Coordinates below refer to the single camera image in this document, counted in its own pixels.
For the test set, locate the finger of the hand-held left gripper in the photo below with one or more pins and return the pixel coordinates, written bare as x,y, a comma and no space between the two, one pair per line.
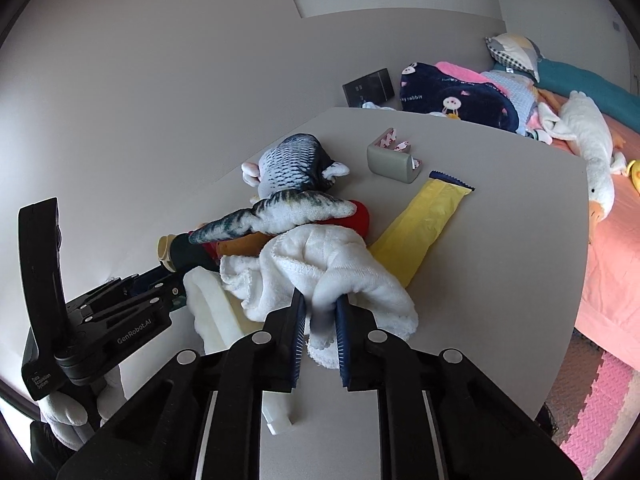
130,325
125,285

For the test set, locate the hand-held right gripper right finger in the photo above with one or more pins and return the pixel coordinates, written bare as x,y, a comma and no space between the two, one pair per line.
343,350

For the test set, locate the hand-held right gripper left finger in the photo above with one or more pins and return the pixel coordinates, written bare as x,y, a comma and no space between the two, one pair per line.
296,345

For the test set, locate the dark cylinder toy beige cap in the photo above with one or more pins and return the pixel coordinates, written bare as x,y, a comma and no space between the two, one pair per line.
187,255

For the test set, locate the white towel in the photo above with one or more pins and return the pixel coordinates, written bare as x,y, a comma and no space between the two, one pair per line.
320,260

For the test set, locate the grey scaled fish plush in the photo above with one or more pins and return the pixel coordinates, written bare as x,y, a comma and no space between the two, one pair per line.
290,170

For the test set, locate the person's left hand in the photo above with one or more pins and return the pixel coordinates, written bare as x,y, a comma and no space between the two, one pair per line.
65,412

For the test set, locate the orange plush toy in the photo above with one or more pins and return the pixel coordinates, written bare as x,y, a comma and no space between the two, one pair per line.
242,247

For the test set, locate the red plush toy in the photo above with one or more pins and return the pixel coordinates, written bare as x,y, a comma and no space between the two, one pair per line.
361,220

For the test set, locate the yellow plastic packet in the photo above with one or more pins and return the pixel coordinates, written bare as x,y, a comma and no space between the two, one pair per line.
425,220

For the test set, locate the grey holder with pink cards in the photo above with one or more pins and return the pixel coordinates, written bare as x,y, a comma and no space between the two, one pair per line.
390,162

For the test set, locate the small white cloth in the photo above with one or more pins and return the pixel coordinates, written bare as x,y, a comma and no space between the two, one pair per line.
375,106

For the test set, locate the pink foam floor mat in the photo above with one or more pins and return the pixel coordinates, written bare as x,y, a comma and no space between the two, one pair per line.
610,410

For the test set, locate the navy printed blanket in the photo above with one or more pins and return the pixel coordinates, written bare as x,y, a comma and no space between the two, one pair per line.
430,90

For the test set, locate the pink bed sheet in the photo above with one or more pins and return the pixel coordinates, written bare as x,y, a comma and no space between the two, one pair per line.
615,270

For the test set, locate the pink blanket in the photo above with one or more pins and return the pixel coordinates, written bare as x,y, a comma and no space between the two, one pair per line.
455,70

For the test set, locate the light blue blanket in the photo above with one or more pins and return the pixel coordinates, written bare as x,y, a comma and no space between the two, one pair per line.
515,92

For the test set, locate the white goose plush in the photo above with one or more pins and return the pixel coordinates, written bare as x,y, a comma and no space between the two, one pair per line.
590,135

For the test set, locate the patchwork pillow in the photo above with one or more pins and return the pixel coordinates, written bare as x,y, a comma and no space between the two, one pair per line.
515,50

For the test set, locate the teal pillow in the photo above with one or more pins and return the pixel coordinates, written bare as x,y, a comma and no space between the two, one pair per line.
590,85

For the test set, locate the black wall socket panel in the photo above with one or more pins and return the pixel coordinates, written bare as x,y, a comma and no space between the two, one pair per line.
370,87

